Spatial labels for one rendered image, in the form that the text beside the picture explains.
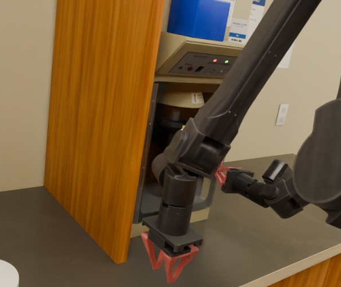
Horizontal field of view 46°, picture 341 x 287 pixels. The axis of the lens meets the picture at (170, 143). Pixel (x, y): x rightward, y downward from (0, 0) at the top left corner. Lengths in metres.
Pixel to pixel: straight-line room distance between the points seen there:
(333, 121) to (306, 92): 1.96
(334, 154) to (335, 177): 0.02
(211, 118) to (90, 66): 0.52
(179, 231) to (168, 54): 0.43
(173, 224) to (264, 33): 0.34
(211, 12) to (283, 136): 1.43
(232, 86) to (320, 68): 1.78
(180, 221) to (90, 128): 0.48
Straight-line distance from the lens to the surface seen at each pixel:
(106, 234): 1.07
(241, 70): 0.63
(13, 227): 1.19
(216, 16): 0.96
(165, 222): 0.70
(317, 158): 0.38
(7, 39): 1.29
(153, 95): 1.01
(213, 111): 0.63
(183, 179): 0.66
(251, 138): 2.07
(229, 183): 1.10
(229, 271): 1.12
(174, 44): 0.93
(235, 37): 1.08
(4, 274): 0.77
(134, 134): 0.91
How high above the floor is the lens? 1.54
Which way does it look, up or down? 17 degrees down
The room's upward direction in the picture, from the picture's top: 10 degrees clockwise
